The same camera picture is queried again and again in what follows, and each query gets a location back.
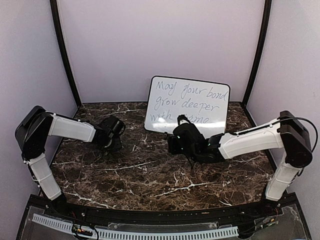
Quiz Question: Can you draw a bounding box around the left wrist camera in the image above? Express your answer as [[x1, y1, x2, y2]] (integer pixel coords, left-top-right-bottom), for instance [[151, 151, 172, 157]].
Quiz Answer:
[[102, 115, 126, 136]]

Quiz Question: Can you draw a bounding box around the white whiteboard black frame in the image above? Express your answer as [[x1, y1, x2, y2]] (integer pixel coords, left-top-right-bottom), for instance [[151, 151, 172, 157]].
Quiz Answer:
[[144, 76, 231, 138]]

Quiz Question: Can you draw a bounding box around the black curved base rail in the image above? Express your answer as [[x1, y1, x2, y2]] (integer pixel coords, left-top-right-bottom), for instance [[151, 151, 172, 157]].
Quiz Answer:
[[20, 193, 300, 227]]

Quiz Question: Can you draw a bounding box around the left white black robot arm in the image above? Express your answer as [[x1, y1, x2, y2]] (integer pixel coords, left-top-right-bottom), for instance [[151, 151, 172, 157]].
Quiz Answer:
[[14, 105, 126, 218]]

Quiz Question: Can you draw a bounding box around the white slotted cable duct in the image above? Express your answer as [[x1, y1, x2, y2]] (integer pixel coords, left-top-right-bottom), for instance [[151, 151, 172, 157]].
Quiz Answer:
[[32, 213, 239, 240]]

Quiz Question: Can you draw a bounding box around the right black frame post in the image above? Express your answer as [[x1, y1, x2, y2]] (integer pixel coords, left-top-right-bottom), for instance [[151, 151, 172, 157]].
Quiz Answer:
[[242, 0, 272, 108]]

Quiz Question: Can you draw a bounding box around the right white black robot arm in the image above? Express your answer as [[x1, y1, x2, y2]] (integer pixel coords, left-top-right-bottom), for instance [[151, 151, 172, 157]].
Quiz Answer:
[[166, 110, 315, 217]]

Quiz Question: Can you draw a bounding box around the black frame post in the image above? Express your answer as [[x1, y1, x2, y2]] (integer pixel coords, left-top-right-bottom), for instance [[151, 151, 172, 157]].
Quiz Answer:
[[49, 0, 82, 108], [242, 0, 272, 108]]

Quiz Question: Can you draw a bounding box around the left black frame post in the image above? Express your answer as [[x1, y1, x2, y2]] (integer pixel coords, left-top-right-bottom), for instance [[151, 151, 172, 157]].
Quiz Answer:
[[49, 0, 82, 108]]

